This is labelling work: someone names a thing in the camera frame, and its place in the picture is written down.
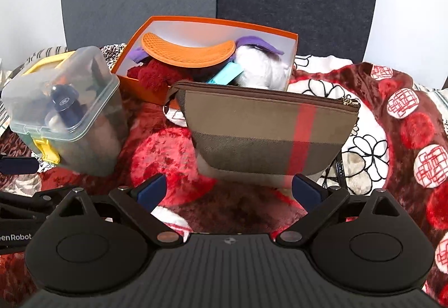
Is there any dark red plush toy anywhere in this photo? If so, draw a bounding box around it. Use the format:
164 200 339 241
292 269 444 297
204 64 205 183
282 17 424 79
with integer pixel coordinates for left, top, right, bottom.
127 59 193 104

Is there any white plush toy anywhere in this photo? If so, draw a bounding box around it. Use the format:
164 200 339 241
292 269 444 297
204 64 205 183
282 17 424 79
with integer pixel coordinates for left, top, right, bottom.
234 46 291 91

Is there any orange silicone honeycomb mat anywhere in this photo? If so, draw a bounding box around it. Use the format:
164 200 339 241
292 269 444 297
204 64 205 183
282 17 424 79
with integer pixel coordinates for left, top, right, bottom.
141 33 236 68

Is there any teal wet wipes pack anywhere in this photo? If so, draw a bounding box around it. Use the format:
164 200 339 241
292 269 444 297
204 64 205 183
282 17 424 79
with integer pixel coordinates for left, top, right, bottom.
207 62 243 85

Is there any purple cloth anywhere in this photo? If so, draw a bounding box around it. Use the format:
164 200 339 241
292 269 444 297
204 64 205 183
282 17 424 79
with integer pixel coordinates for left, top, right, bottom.
235 36 284 55

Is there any red floral fleece blanket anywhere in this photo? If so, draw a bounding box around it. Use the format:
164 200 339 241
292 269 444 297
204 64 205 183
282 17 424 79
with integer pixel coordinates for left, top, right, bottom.
1 55 447 305

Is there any clear plastic storage box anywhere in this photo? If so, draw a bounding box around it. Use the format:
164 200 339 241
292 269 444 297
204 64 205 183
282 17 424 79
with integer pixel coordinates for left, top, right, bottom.
1 46 128 177

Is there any brown plaid zipper pouch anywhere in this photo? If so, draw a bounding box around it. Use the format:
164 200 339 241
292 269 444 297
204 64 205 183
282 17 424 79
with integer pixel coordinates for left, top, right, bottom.
166 80 360 187

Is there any orange cardboard box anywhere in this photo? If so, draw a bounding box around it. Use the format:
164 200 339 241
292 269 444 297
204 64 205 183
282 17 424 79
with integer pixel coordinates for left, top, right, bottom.
112 16 298 105

